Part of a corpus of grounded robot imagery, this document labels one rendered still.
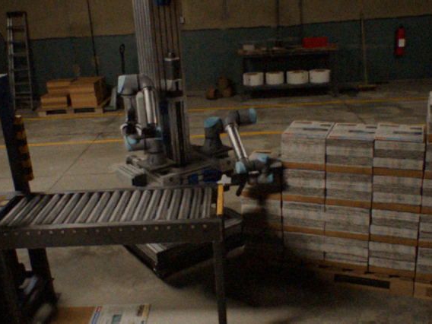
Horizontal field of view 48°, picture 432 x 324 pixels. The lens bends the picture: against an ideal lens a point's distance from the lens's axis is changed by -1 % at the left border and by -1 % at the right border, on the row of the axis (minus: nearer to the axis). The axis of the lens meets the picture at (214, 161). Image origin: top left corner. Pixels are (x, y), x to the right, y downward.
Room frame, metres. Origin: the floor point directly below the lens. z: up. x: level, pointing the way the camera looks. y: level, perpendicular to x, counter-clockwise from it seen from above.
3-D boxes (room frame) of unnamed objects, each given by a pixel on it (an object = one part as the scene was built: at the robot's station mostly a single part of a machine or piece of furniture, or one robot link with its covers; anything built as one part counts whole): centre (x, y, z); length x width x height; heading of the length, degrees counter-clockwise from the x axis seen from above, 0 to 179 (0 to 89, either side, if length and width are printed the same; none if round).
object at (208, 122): (3.64, 0.00, 0.98); 0.13 x 0.12 x 0.14; 106
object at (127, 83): (3.34, 0.55, 1.19); 0.15 x 0.12 x 0.55; 98
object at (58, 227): (2.43, 0.65, 0.74); 1.34 x 0.05 x 0.12; 87
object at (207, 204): (2.65, 0.06, 0.77); 0.47 x 0.05 x 0.05; 177
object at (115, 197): (2.68, 0.65, 0.77); 0.47 x 0.05 x 0.05; 177
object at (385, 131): (2.92, -1.16, 1.06); 0.37 x 0.28 x 0.01; 157
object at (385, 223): (3.09, -0.77, 0.42); 1.17 x 0.39 x 0.83; 67
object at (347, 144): (3.04, -0.91, 0.95); 0.38 x 0.29 x 0.23; 157
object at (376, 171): (2.92, -1.17, 0.86); 0.38 x 0.29 x 0.04; 157
